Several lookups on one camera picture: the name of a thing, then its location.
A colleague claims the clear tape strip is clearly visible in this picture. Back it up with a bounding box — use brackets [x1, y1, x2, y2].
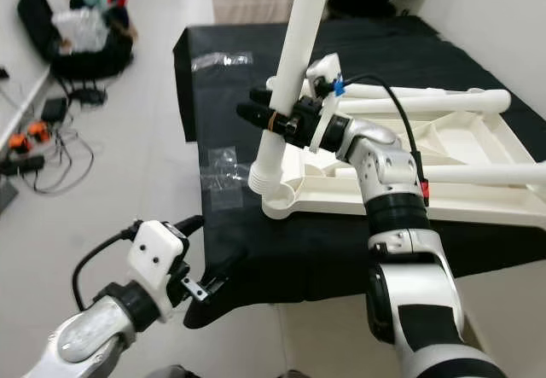
[192, 51, 255, 73]

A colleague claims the clear tape patch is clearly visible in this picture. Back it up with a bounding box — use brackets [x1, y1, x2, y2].
[203, 146, 261, 211]

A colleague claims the white plastic table top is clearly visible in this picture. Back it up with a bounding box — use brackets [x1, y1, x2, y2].
[260, 75, 546, 225]

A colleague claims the black tablecloth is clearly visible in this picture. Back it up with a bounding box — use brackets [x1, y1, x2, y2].
[173, 15, 546, 328]

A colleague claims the round black floor device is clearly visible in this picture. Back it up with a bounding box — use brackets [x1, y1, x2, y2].
[70, 88, 107, 106]

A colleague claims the black power adapter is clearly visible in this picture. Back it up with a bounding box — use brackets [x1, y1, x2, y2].
[43, 98, 71, 121]

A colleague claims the black power strip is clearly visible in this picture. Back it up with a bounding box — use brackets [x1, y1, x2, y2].
[0, 152, 44, 174]

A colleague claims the grey box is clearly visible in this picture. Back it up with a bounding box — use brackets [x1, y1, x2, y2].
[0, 177, 18, 212]

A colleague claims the black floor chair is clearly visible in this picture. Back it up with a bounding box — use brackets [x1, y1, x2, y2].
[17, 0, 135, 80]

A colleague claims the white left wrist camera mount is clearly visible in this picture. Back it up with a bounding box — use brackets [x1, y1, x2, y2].
[126, 220, 190, 306]

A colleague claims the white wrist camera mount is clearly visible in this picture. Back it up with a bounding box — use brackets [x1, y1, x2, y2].
[126, 220, 190, 306]
[303, 54, 348, 153]

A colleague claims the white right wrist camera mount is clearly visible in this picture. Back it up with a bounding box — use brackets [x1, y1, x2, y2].
[303, 54, 348, 153]

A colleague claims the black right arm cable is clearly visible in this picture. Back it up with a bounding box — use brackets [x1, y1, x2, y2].
[341, 73, 424, 183]

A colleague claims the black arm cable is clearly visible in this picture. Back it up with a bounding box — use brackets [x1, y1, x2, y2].
[341, 73, 424, 183]
[73, 223, 137, 311]

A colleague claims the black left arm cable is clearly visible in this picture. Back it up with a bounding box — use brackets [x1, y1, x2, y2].
[73, 223, 137, 311]

